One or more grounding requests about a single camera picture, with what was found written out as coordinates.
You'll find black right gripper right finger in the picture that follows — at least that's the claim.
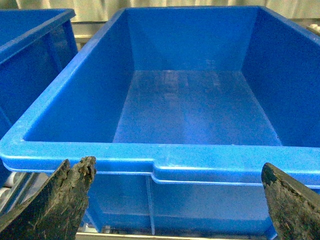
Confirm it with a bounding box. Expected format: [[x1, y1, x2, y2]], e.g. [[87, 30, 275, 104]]
[[261, 162, 320, 240]]

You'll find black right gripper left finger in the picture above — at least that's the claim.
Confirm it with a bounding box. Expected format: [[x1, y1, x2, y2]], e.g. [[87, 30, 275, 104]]
[[0, 156, 97, 240]]

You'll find blue bin with buttons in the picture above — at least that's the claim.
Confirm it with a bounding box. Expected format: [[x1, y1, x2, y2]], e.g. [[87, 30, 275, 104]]
[[0, 8, 79, 181]]

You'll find empty blue plastic bin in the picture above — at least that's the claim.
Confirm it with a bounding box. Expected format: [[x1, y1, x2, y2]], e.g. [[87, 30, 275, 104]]
[[0, 6, 320, 239]]

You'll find metal rack front rail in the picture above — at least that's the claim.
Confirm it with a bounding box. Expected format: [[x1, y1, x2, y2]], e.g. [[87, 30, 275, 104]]
[[75, 232, 267, 240]]

